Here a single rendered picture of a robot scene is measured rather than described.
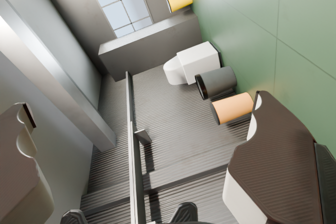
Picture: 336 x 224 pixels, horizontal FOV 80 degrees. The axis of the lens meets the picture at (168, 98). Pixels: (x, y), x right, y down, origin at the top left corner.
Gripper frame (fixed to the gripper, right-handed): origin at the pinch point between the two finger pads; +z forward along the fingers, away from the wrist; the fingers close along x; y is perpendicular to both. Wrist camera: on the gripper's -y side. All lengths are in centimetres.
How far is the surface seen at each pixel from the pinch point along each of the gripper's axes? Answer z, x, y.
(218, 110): 277, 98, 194
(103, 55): 549, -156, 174
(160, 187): 203, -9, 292
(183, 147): 274, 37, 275
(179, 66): 413, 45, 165
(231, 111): 273, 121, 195
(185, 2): 570, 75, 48
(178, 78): 417, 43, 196
